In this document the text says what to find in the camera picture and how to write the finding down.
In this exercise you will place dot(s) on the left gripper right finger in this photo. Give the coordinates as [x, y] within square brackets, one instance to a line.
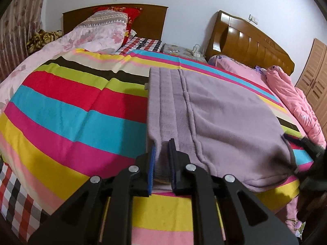
[224, 211]

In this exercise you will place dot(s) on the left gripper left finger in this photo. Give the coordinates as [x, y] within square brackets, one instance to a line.
[100, 211]

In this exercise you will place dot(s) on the lilac sweatpants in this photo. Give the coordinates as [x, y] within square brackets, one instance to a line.
[224, 128]

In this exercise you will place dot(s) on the pink bed sheet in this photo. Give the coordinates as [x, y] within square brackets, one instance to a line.
[282, 199]

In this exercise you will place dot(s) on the pink crumpled duvet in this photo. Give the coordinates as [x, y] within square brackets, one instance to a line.
[296, 102]

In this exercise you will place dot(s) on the rainbow striped blanket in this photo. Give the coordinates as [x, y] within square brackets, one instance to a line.
[84, 113]

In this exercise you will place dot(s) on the light wooden wardrobe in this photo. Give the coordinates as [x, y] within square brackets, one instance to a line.
[313, 81]

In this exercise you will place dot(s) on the floral covered nightstand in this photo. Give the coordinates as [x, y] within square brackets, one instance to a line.
[181, 52]

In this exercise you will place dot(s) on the glossy wooden headboard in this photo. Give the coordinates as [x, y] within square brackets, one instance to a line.
[238, 39]

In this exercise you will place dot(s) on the yellow black patterned blanket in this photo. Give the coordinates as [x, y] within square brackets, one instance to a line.
[42, 38]

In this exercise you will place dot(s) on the pink floral quilt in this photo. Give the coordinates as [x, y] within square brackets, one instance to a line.
[104, 30]

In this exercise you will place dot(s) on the dark brown headboard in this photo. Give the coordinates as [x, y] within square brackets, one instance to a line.
[149, 24]

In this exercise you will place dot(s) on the brown floral curtain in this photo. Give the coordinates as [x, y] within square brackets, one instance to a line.
[19, 22]

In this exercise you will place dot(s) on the red embroidered pillow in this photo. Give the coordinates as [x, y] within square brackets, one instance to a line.
[132, 12]

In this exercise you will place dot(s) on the white wall socket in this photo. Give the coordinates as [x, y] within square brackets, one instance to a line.
[253, 19]

